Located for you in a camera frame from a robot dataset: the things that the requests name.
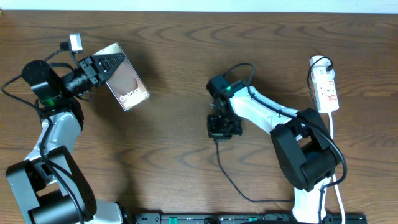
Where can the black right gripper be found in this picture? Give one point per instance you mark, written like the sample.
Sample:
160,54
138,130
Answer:
215,134

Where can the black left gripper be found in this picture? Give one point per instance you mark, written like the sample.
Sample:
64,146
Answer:
101,77

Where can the Galaxy S25 Ultra smartphone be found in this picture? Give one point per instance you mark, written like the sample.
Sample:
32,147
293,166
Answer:
124,83

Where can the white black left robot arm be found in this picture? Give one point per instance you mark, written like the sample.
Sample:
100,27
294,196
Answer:
48,185

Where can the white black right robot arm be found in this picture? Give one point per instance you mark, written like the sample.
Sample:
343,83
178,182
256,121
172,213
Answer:
305,151

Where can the white power strip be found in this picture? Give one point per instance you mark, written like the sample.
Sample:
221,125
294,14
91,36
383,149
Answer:
322,75

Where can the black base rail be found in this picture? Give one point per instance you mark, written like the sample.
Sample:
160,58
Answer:
156,218

